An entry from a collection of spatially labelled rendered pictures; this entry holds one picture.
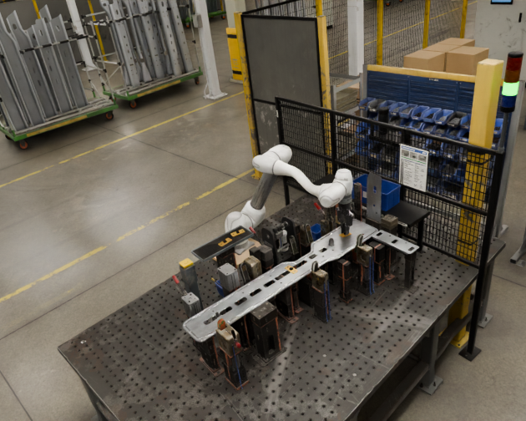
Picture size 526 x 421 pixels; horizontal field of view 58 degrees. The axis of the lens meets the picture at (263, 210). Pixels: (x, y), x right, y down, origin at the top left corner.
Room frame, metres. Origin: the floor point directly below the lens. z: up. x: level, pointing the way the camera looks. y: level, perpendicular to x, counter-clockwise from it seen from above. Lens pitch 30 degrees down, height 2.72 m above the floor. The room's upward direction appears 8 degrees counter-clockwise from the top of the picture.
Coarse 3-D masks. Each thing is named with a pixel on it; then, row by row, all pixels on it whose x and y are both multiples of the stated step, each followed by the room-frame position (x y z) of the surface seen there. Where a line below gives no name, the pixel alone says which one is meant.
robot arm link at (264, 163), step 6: (258, 156) 2.85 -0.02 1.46; (264, 156) 2.83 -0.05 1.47; (270, 156) 2.82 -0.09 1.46; (276, 156) 2.84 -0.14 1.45; (252, 162) 2.85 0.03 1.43; (258, 162) 2.81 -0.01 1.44; (264, 162) 2.78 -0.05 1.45; (270, 162) 2.76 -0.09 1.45; (258, 168) 2.80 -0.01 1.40; (264, 168) 2.76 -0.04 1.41; (270, 168) 2.74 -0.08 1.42; (270, 174) 2.76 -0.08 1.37
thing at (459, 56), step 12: (432, 48) 6.69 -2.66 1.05; (444, 48) 6.60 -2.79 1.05; (456, 48) 6.52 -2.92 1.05; (468, 48) 6.43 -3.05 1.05; (480, 48) 6.36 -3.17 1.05; (408, 60) 6.43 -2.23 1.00; (420, 60) 6.28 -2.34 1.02; (432, 60) 6.24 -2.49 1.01; (444, 60) 6.43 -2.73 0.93; (456, 60) 6.30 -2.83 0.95; (468, 60) 6.15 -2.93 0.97; (480, 60) 6.21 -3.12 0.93; (444, 72) 6.43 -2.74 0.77; (456, 72) 6.28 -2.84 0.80; (468, 72) 6.14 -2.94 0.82
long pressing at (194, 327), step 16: (352, 224) 2.61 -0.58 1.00; (320, 240) 2.47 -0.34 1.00; (336, 240) 2.45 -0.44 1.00; (352, 240) 2.43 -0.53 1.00; (304, 256) 2.32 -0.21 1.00; (320, 256) 2.30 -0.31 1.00; (336, 256) 2.28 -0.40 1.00; (272, 272) 2.21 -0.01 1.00; (304, 272) 2.17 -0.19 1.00; (240, 288) 2.10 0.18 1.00; (256, 288) 2.08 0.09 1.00; (272, 288) 2.07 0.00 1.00; (224, 304) 1.99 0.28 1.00; (240, 304) 1.97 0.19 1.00; (256, 304) 1.96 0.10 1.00; (192, 320) 1.89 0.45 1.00; (192, 336) 1.78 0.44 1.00; (208, 336) 1.77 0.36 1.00
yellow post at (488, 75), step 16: (480, 64) 2.45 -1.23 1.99; (496, 64) 2.40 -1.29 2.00; (480, 80) 2.44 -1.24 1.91; (496, 80) 2.41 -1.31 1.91; (480, 96) 2.43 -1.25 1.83; (496, 96) 2.42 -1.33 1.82; (480, 112) 2.43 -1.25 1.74; (496, 112) 2.44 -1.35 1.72; (480, 128) 2.42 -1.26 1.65; (480, 144) 2.41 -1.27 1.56; (480, 160) 2.40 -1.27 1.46; (480, 176) 2.39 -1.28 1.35; (464, 192) 2.45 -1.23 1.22; (480, 192) 2.41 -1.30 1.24; (464, 224) 2.44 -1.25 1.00; (480, 224) 2.44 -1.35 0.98; (464, 256) 2.41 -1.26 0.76; (464, 304) 2.40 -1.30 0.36; (448, 320) 2.46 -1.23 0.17; (464, 336) 2.43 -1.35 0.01
